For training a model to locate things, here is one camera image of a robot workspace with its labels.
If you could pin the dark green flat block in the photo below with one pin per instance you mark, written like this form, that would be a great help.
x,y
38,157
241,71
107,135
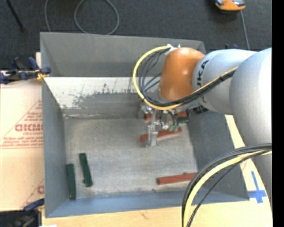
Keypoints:
x,y
71,181
85,169

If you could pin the grey metal bin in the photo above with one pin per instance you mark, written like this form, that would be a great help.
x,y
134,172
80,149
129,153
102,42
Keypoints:
x,y
123,155

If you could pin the brown cardboard board, red print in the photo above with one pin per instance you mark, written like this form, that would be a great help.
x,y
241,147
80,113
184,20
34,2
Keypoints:
x,y
19,150

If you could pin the red-brown flat block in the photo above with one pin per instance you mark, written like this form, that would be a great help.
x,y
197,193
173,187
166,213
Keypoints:
x,y
175,179
169,133

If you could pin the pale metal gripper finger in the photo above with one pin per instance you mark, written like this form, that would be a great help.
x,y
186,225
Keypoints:
x,y
154,137
148,137

